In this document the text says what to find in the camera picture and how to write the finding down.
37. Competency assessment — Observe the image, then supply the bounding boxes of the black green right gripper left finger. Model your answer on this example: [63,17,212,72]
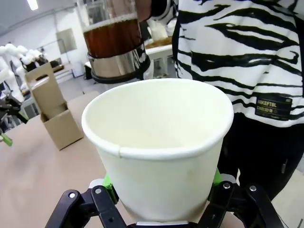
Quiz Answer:
[45,173,127,228]

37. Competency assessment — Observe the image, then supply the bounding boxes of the person in zebra-striped shirt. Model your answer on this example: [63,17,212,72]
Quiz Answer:
[171,0,304,201]

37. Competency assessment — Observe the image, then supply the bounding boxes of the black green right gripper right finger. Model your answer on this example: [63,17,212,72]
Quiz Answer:
[199,167,288,228]

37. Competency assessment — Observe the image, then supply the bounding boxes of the white background table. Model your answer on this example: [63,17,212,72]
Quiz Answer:
[144,38,174,72]

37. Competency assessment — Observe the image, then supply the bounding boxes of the person's hand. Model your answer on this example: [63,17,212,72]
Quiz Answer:
[135,0,153,22]

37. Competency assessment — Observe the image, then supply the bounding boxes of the grey wall panel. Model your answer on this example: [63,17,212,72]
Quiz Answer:
[56,28,77,54]

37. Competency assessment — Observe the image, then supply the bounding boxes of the glass pitcher with brown drink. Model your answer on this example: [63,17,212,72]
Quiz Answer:
[83,0,151,84]

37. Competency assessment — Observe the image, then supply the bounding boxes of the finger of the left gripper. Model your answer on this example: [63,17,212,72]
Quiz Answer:
[0,94,29,124]
[0,131,13,147]

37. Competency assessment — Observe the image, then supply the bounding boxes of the person's forearm in striped sleeve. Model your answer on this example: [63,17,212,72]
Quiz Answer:
[149,0,179,26]

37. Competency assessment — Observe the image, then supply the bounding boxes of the brown cardboard cup carrier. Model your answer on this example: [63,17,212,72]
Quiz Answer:
[24,62,84,151]

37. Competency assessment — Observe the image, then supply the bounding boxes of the white paper cup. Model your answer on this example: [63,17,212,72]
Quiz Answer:
[81,78,235,220]

